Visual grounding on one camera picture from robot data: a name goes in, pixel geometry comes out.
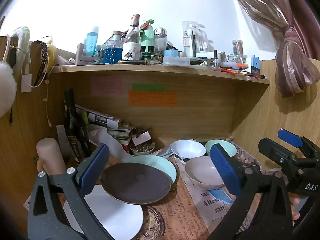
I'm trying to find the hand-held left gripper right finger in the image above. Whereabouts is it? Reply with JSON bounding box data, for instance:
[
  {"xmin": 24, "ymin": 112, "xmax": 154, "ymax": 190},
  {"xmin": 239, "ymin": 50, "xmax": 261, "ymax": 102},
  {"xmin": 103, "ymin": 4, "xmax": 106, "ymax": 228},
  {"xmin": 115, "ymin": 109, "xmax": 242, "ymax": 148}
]
[{"xmin": 207, "ymin": 144, "xmax": 294, "ymax": 240}]

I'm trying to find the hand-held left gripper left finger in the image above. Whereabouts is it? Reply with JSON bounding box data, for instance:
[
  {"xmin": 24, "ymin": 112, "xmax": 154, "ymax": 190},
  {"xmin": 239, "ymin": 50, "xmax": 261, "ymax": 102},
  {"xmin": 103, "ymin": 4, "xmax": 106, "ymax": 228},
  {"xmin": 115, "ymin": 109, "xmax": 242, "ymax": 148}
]
[{"xmin": 27, "ymin": 144, "xmax": 110, "ymax": 240}]

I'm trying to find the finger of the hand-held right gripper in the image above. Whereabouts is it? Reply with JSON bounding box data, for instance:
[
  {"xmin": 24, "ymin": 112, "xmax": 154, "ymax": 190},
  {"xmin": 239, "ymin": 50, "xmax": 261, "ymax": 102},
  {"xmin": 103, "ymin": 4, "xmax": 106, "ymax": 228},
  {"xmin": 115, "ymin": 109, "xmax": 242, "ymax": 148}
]
[
  {"xmin": 258, "ymin": 137, "xmax": 304, "ymax": 174},
  {"xmin": 278, "ymin": 128, "xmax": 320, "ymax": 160}
]

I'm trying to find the dark brown plate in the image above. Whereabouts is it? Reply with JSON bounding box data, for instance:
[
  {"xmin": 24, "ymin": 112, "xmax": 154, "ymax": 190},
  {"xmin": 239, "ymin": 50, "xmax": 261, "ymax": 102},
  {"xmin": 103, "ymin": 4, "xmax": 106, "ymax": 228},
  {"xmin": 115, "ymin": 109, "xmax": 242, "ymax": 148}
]
[{"xmin": 101, "ymin": 162, "xmax": 175, "ymax": 205}]

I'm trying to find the white plate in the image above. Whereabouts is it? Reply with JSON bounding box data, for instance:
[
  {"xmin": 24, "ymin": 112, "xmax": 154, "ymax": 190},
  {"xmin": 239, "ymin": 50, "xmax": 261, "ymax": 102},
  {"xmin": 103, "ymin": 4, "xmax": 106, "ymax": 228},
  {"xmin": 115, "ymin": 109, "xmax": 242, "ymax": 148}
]
[{"xmin": 63, "ymin": 184, "xmax": 144, "ymax": 240}]

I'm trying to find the mint green plate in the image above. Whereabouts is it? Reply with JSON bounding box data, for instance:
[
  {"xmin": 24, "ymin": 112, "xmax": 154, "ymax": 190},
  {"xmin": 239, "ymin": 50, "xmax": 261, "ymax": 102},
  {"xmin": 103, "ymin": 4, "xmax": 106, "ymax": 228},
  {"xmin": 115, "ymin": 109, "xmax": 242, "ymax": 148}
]
[{"xmin": 126, "ymin": 154, "xmax": 178, "ymax": 188}]

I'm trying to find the person's right hand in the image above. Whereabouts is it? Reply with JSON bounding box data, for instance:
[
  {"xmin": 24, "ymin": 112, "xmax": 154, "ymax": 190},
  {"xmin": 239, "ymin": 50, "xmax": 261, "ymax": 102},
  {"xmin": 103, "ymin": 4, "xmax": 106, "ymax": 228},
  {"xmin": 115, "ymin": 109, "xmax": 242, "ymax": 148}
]
[{"xmin": 287, "ymin": 194, "xmax": 302, "ymax": 222}]

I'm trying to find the mint green bowl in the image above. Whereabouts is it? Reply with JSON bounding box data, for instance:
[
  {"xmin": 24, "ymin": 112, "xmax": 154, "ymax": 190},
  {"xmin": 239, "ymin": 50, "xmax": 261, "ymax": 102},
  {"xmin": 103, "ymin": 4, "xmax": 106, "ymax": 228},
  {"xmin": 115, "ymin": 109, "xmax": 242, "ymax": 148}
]
[{"xmin": 205, "ymin": 139, "xmax": 237, "ymax": 158}]

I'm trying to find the lilac bowl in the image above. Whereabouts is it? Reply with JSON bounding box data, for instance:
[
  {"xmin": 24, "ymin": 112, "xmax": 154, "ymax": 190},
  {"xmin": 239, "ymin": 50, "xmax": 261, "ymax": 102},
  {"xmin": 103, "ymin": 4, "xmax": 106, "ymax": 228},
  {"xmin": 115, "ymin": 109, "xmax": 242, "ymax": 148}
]
[{"xmin": 185, "ymin": 156, "xmax": 227, "ymax": 190}]

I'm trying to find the white bowl with black spots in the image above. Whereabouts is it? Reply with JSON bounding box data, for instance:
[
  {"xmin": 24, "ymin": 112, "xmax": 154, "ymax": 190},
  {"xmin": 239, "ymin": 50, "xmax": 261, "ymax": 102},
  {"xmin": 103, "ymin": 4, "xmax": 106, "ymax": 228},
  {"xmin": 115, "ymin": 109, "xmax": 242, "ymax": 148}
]
[{"xmin": 170, "ymin": 139, "xmax": 206, "ymax": 164}]

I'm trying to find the car print newspaper sheet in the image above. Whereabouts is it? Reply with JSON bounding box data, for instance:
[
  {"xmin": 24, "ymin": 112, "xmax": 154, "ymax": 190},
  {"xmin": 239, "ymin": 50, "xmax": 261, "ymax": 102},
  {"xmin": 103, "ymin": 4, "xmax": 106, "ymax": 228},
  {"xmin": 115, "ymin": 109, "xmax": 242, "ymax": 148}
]
[{"xmin": 179, "ymin": 140, "xmax": 283, "ymax": 233}]

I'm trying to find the dark wine bottle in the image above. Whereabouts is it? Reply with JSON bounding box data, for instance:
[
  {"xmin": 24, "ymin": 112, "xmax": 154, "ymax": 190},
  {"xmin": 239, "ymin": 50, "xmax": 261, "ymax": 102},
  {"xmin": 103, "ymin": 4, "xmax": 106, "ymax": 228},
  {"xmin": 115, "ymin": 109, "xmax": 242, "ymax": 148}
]
[{"xmin": 64, "ymin": 88, "xmax": 92, "ymax": 164}]

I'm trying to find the pink mug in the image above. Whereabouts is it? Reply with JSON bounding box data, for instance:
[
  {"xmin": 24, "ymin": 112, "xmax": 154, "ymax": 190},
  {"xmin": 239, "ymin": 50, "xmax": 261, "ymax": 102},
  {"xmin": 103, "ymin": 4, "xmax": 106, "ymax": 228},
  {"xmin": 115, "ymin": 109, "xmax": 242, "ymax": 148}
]
[{"xmin": 36, "ymin": 137, "xmax": 67, "ymax": 178}]

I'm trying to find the stack of magazines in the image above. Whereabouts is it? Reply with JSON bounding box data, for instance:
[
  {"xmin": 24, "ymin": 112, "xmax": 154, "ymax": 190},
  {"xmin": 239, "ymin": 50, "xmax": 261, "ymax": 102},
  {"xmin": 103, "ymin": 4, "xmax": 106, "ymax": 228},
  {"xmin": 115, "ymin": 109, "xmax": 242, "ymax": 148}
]
[{"xmin": 75, "ymin": 104, "xmax": 135, "ymax": 145}]

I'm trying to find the small bowl of trinkets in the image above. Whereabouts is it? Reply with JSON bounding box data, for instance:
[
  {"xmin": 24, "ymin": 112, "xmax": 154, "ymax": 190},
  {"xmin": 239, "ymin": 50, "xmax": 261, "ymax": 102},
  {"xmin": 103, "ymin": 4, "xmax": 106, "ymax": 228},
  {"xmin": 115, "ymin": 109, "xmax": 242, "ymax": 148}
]
[{"xmin": 130, "ymin": 142, "xmax": 156, "ymax": 156}]

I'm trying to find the small white card box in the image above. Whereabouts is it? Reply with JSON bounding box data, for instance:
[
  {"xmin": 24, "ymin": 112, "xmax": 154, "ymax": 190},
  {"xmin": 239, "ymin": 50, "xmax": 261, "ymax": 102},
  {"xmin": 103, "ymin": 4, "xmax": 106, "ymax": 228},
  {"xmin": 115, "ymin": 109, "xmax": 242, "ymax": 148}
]
[{"xmin": 132, "ymin": 131, "xmax": 152, "ymax": 147}]

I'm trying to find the crumpled white paper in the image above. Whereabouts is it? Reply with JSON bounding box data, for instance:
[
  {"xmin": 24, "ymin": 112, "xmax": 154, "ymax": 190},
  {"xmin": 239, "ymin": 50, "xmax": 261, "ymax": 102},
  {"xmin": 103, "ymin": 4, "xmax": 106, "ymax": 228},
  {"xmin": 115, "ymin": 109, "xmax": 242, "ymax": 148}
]
[{"xmin": 152, "ymin": 147, "xmax": 173, "ymax": 158}]

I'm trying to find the brown vintage print paper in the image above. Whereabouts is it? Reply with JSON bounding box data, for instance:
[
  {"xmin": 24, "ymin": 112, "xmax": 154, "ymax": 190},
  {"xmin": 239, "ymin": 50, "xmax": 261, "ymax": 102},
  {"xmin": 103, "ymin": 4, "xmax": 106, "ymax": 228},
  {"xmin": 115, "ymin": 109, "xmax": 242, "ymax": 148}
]
[{"xmin": 24, "ymin": 145, "xmax": 210, "ymax": 240}]

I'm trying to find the pink curtain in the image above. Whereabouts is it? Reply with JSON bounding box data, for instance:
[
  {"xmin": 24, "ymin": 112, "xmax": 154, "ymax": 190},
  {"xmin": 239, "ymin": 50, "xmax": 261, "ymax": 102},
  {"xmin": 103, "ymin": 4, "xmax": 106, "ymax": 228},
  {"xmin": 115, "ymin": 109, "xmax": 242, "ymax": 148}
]
[{"xmin": 225, "ymin": 0, "xmax": 320, "ymax": 98}]

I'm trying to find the small blue box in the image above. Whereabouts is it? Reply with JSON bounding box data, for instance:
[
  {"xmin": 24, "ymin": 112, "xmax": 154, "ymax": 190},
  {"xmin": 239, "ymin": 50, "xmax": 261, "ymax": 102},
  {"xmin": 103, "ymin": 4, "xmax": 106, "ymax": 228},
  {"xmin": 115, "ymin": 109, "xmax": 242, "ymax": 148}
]
[{"xmin": 251, "ymin": 55, "xmax": 261, "ymax": 75}]

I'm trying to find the pink sticky note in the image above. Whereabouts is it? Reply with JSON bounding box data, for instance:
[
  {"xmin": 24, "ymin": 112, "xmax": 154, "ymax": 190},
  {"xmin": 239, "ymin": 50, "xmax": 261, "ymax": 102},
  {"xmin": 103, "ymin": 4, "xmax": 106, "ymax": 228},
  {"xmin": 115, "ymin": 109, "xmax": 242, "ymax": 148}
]
[{"xmin": 91, "ymin": 76, "xmax": 123, "ymax": 97}]

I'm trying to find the red pen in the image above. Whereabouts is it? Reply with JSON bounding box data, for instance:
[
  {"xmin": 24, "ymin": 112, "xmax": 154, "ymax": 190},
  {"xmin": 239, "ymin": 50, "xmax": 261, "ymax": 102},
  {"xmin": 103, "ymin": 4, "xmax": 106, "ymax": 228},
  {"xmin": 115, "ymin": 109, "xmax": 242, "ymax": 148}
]
[{"xmin": 220, "ymin": 67, "xmax": 240, "ymax": 75}]

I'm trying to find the orange sticky note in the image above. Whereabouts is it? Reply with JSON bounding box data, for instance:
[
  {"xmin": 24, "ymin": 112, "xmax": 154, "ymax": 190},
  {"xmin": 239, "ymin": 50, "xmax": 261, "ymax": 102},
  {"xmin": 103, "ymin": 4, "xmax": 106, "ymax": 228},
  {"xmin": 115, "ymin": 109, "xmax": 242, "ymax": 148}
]
[{"xmin": 129, "ymin": 91, "xmax": 177, "ymax": 106}]

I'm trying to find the green sticky note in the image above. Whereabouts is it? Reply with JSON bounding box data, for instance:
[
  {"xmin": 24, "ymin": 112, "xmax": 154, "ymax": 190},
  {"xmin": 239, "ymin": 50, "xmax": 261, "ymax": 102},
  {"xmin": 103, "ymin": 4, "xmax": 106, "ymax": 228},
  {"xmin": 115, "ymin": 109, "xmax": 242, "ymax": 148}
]
[{"xmin": 132, "ymin": 83, "xmax": 167, "ymax": 92}]

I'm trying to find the clear glass jar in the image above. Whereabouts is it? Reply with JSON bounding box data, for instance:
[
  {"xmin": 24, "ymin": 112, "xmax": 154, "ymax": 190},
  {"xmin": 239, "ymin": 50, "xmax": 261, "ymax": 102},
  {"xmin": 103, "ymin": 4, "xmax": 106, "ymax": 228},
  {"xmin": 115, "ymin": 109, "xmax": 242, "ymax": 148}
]
[{"xmin": 227, "ymin": 39, "xmax": 244, "ymax": 64}]

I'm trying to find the white hanging tag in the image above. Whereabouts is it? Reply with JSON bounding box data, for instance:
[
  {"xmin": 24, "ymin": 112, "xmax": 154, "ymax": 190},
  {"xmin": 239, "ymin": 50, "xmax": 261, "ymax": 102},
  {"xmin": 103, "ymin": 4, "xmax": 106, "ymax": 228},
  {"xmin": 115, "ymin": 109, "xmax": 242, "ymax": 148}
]
[{"xmin": 21, "ymin": 74, "xmax": 32, "ymax": 93}]

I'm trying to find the black and gold pen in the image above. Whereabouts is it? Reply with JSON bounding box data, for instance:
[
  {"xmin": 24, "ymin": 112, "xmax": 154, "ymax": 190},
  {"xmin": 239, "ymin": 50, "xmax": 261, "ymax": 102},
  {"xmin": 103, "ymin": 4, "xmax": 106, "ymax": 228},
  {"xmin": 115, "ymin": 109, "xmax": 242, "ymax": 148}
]
[{"xmin": 117, "ymin": 59, "xmax": 151, "ymax": 65}]

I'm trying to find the clear plastic box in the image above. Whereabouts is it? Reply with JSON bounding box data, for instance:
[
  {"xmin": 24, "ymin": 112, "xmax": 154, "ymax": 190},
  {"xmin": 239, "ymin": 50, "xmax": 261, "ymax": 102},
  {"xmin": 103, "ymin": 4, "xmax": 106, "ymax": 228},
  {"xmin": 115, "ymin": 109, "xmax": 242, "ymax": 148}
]
[{"xmin": 162, "ymin": 56, "xmax": 190, "ymax": 67}]

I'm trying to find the cardboard tube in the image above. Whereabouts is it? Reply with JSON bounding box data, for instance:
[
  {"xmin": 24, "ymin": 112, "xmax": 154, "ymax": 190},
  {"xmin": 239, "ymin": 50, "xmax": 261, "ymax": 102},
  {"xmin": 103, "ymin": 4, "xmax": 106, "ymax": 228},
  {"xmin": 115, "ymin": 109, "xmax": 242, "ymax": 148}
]
[{"xmin": 75, "ymin": 43, "xmax": 84, "ymax": 65}]

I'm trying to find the glass jar of blue beads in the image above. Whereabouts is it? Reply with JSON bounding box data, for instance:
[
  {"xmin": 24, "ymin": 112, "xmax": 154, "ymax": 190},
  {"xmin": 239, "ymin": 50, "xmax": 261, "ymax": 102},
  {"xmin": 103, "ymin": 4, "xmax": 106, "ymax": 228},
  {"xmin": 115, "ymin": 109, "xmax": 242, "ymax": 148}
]
[{"xmin": 104, "ymin": 31, "xmax": 124, "ymax": 65}]

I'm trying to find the white fluffy ball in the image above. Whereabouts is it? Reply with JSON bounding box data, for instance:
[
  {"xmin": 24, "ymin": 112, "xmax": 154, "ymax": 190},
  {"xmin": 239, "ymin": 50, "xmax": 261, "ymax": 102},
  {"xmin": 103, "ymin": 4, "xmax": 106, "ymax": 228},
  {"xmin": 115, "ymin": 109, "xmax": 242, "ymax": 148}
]
[{"xmin": 0, "ymin": 61, "xmax": 17, "ymax": 118}]

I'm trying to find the patterned headband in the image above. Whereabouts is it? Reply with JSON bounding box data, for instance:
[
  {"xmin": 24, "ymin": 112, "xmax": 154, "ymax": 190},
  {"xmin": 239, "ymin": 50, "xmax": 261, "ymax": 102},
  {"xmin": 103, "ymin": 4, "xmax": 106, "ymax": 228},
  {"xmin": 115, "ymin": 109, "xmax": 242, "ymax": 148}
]
[{"xmin": 32, "ymin": 39, "xmax": 49, "ymax": 87}]

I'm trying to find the clear labelled glass bottle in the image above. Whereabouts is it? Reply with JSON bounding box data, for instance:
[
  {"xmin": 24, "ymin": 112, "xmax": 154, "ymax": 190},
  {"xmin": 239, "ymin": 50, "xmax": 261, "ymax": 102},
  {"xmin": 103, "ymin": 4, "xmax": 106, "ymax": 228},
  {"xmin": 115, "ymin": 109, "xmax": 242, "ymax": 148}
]
[{"xmin": 122, "ymin": 14, "xmax": 142, "ymax": 61}]

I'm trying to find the light blue bottle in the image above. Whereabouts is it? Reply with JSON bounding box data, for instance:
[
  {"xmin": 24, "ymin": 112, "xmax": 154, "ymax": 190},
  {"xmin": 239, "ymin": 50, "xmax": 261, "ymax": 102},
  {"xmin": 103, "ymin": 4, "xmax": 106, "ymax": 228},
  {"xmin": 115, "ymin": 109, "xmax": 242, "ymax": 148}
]
[{"xmin": 84, "ymin": 26, "xmax": 100, "ymax": 57}]

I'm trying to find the clear blister pack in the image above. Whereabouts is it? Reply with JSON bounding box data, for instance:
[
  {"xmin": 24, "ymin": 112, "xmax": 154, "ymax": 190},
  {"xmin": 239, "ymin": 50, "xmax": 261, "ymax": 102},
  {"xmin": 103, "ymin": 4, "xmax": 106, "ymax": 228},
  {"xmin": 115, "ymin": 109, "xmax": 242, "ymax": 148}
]
[{"xmin": 182, "ymin": 21, "xmax": 213, "ymax": 55}]

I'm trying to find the glass jar with silver lid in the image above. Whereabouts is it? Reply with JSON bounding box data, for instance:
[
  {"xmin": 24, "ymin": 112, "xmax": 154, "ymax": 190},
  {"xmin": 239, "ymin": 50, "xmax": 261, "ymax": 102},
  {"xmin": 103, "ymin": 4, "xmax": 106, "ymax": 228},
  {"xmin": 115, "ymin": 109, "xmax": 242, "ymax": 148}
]
[{"xmin": 153, "ymin": 27, "xmax": 167, "ymax": 53}]

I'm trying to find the green spray bottle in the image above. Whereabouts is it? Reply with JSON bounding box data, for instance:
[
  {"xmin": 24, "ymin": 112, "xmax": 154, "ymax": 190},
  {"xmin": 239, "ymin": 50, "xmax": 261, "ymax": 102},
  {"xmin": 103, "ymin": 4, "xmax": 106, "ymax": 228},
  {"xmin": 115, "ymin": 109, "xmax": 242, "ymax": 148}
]
[{"xmin": 140, "ymin": 19, "xmax": 155, "ymax": 54}]

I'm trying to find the cream fluffy headband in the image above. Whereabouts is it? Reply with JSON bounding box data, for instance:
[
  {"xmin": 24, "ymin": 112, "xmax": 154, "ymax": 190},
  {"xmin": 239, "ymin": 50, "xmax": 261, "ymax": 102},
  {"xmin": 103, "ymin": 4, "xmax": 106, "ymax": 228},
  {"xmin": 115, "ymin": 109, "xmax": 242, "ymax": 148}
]
[{"xmin": 5, "ymin": 26, "xmax": 32, "ymax": 65}]

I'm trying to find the white cable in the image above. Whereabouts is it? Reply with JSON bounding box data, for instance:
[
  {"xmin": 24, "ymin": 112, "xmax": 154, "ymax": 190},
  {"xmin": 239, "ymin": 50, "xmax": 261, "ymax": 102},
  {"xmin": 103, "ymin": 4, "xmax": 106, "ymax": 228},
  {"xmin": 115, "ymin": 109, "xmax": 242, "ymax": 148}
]
[{"xmin": 4, "ymin": 35, "xmax": 54, "ymax": 128}]

